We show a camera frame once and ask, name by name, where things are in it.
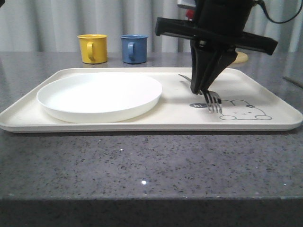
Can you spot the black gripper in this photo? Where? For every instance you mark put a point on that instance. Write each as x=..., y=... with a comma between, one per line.
x=216, y=21

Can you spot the silver metal fork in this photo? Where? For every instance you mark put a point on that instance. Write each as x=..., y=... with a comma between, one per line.
x=213, y=101

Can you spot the white round plate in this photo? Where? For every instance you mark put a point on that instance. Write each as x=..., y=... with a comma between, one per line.
x=100, y=97

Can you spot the wooden mug tree stand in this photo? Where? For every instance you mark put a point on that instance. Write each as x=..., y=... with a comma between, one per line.
x=241, y=58

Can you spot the red mug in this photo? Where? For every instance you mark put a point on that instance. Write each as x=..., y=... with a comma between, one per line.
x=190, y=14

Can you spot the cream rabbit serving tray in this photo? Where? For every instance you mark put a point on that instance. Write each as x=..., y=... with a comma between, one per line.
x=247, y=106

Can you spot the blue mug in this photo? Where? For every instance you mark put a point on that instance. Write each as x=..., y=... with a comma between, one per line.
x=134, y=48

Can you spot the yellow mug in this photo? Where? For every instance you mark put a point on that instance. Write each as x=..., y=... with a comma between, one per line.
x=93, y=48

